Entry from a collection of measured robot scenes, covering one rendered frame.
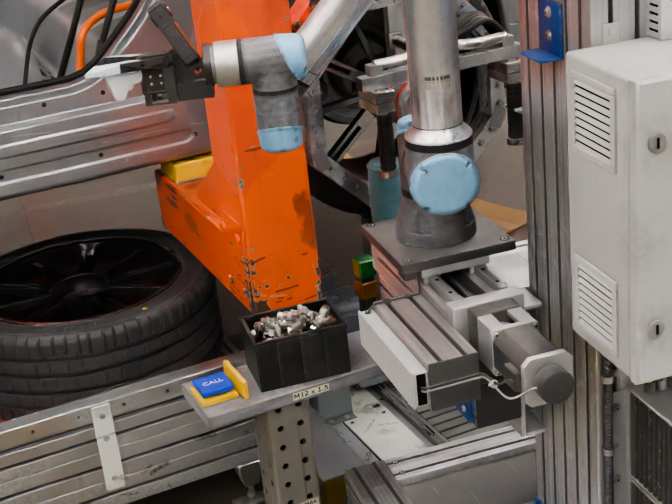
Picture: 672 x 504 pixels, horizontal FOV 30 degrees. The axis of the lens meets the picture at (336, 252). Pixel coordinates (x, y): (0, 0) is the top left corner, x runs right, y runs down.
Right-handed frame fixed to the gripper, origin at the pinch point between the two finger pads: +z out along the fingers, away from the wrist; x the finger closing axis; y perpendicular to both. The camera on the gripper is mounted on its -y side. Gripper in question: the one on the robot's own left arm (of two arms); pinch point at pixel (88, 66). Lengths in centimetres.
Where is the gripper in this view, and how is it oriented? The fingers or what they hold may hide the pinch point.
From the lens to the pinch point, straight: 210.7
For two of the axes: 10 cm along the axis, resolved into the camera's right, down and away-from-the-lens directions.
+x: -0.6, -2.6, 9.6
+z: -9.9, 1.2, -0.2
